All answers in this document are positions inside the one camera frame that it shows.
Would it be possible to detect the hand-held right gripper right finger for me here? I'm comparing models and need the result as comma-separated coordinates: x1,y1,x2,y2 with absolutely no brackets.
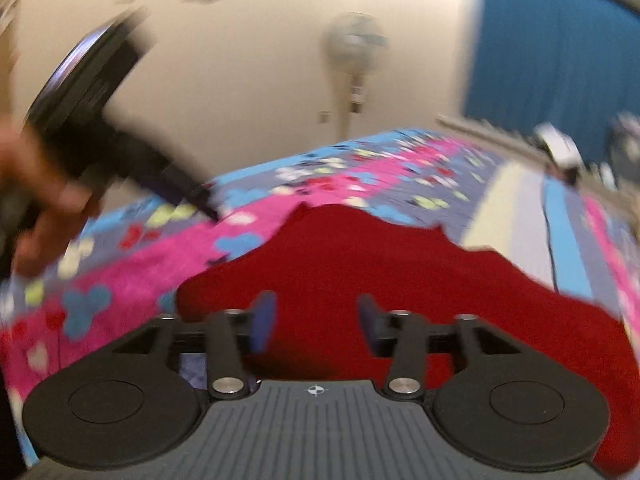
356,293,522,401

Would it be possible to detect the white cloth pile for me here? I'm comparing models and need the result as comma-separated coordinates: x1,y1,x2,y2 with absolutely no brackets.
533,123,584,167

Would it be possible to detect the person's left hand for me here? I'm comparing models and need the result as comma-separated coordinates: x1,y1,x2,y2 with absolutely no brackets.
0,122,105,279

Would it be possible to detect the white pedestal fan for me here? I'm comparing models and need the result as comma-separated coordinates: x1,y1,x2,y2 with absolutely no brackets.
320,12,390,142

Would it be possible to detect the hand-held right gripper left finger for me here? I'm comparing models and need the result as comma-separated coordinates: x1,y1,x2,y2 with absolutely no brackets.
117,291,278,402

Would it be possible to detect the white window ledge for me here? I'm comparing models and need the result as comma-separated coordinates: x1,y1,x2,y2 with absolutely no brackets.
435,114,556,162

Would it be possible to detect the colourful printed blanket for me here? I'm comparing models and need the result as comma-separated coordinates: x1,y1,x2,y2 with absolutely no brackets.
0,127,640,467

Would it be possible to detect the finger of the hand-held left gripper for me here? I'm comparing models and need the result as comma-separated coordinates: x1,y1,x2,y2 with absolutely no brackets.
149,157,223,223

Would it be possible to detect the red garment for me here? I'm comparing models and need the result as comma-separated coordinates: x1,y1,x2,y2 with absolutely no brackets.
175,202,635,477

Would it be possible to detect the blue curtain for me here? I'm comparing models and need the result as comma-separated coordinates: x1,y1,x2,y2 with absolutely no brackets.
462,0,640,167

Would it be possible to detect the grey object by curtain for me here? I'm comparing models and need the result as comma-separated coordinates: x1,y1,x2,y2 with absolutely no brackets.
607,112,640,192

